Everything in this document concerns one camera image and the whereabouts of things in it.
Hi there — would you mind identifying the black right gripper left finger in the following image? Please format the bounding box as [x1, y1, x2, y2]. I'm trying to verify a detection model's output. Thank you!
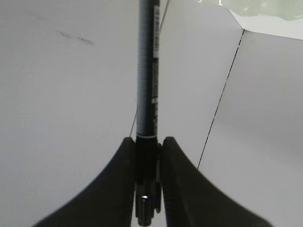
[35, 137, 135, 227]

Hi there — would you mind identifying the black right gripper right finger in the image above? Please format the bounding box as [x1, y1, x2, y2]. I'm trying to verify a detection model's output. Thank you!
[162, 137, 270, 227]

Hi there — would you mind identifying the thin black pen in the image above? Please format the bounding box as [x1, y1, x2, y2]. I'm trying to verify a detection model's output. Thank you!
[135, 0, 161, 227]

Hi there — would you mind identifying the pale green wavy glass plate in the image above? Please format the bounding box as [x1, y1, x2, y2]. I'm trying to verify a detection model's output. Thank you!
[198, 0, 303, 21]

